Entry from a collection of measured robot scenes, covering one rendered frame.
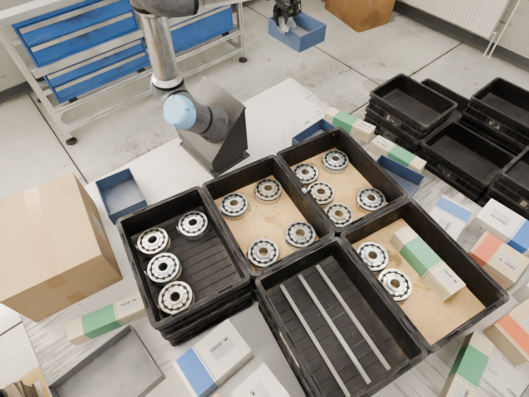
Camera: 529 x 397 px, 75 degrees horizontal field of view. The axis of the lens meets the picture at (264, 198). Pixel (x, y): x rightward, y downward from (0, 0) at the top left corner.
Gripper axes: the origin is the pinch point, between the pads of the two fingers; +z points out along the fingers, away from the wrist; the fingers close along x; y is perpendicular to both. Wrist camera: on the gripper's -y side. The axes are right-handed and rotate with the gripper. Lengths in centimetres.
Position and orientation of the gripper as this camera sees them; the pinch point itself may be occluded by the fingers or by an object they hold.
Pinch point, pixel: (283, 31)
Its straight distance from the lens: 160.1
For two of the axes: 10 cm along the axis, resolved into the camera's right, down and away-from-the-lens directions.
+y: 6.1, 6.3, -4.7
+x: 7.8, -5.7, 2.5
